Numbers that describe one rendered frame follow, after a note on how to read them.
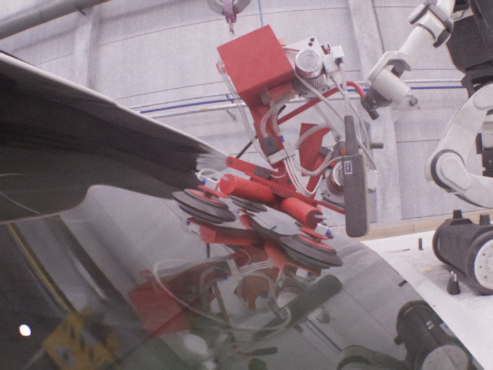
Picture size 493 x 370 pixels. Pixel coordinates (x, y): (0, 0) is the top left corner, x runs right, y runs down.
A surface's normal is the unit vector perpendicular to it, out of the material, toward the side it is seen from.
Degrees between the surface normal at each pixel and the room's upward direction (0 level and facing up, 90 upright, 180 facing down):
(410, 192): 90
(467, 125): 112
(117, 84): 90
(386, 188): 90
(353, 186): 90
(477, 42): 105
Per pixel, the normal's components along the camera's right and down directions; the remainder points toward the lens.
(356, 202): -0.71, 0.00
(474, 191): 0.07, 0.22
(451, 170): -0.27, -0.04
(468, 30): -0.59, 0.25
